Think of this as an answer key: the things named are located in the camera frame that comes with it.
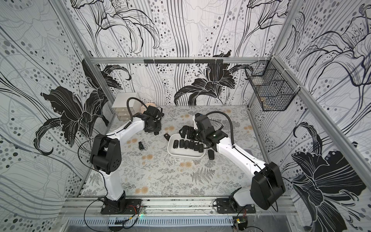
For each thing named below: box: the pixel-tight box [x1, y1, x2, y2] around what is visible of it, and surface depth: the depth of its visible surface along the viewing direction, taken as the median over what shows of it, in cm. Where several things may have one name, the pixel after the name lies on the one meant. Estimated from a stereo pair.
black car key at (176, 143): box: [172, 139, 179, 149], surface depth 97 cm
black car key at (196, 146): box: [193, 142, 200, 151], surface depth 95 cm
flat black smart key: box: [207, 149, 215, 160], surface depth 92 cm
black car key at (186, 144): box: [184, 140, 190, 149], surface depth 97 cm
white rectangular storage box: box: [167, 133, 207, 159], surface depth 95 cm
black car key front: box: [198, 143, 204, 153], surface depth 95 cm
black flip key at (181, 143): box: [179, 139, 185, 148], surface depth 97 cm
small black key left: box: [138, 141, 145, 150], surface depth 95 cm
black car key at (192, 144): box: [189, 140, 195, 150], surface depth 97 cm
